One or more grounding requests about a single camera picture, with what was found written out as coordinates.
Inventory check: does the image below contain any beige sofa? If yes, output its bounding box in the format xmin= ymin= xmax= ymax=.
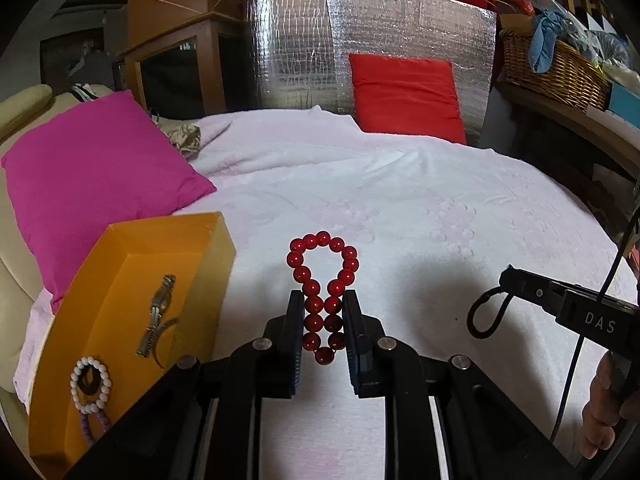
xmin=0 ymin=84 xmax=117 ymax=461

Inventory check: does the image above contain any purple bead bracelet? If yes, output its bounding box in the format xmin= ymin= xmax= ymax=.
xmin=79 ymin=407 xmax=112 ymax=448

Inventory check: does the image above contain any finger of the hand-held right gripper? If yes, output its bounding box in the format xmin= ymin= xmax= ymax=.
xmin=499 ymin=265 xmax=566 ymax=313

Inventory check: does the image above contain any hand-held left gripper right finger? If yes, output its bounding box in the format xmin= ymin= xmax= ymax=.
xmin=342 ymin=290 xmax=597 ymax=480

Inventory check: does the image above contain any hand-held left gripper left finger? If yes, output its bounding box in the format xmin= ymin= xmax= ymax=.
xmin=64 ymin=291 xmax=306 ymax=480

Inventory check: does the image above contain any red bead bracelet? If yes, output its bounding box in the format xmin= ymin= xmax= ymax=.
xmin=286 ymin=231 xmax=360 ymax=366

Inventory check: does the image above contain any white bead bracelet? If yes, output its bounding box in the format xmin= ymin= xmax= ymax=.
xmin=70 ymin=356 xmax=113 ymax=415

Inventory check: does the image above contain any orange jewelry box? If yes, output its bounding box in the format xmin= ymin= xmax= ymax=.
xmin=27 ymin=211 xmax=236 ymax=478

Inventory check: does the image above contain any black cord loop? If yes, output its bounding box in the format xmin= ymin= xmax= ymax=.
xmin=467 ymin=286 xmax=512 ymax=337

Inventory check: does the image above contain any pale pink embossed blanket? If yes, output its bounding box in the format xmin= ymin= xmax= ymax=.
xmin=12 ymin=105 xmax=640 ymax=480

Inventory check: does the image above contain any teal box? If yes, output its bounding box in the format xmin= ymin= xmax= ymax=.
xmin=607 ymin=81 xmax=640 ymax=117

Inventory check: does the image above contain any curved wooden shelf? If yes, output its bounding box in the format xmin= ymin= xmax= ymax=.
xmin=494 ymin=81 xmax=640 ymax=178

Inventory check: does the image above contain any wicker basket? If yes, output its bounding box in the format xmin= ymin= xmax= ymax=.
xmin=499 ymin=29 xmax=614 ymax=114

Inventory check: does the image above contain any black cable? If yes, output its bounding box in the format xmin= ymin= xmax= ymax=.
xmin=549 ymin=200 xmax=640 ymax=443

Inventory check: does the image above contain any magenta cushion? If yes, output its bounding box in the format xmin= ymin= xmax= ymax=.
xmin=1 ymin=90 xmax=218 ymax=313

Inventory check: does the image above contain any silver foil insulation panel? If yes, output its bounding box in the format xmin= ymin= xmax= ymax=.
xmin=241 ymin=0 xmax=497 ymax=148

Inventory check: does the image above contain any blue cloth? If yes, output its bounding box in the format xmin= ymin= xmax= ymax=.
xmin=529 ymin=9 xmax=572 ymax=74

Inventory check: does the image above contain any camouflage cloth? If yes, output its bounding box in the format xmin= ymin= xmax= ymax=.
xmin=164 ymin=121 xmax=202 ymax=159

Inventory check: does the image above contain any person's right hand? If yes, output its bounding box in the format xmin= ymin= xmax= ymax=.
xmin=581 ymin=352 xmax=632 ymax=458

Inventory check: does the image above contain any silver metal wristwatch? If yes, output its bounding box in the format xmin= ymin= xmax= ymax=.
xmin=136 ymin=274 xmax=178 ymax=371

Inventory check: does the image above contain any red cushion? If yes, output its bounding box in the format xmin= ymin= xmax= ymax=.
xmin=348 ymin=53 xmax=468 ymax=146

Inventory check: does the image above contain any wooden cabinet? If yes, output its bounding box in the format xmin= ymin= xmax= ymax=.
xmin=116 ymin=7 xmax=251 ymax=122

